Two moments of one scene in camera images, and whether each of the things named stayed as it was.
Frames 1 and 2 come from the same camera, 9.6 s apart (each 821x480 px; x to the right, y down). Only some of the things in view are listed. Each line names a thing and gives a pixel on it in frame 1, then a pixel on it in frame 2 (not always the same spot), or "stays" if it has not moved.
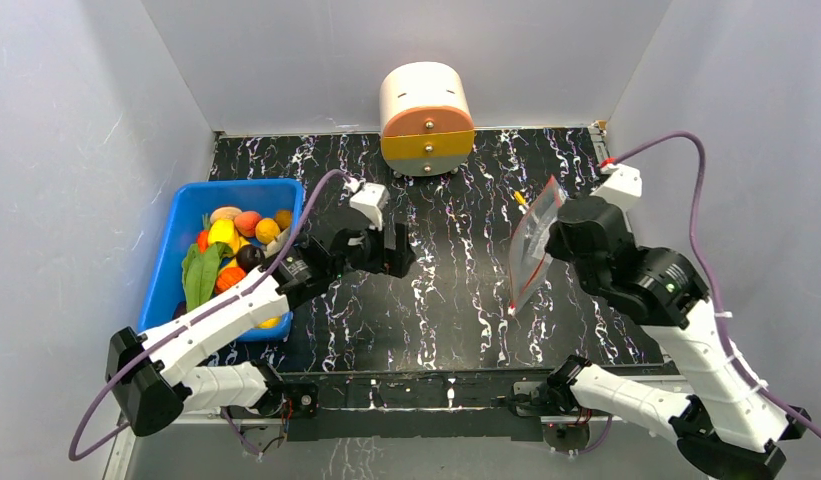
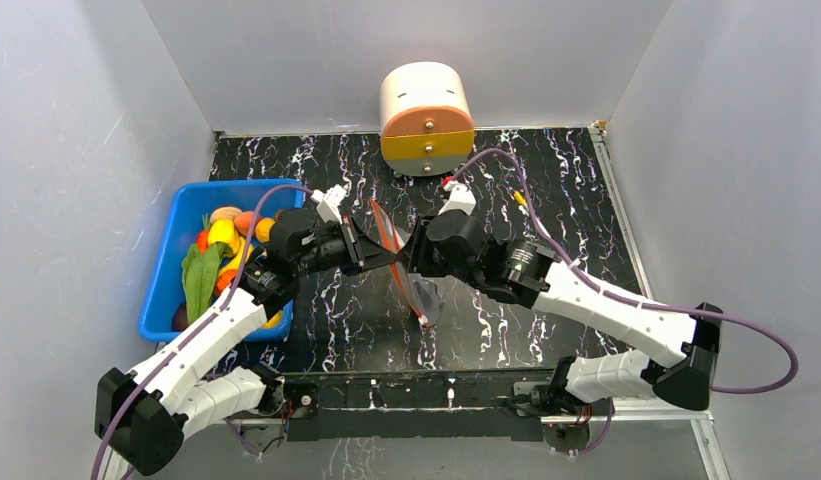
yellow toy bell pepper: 223,230 stays
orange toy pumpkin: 228,277 stays
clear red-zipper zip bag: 529,258 → 422,295
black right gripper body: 563,244 → 419,245
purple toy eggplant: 181,309 stays
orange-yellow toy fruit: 266,229 stays
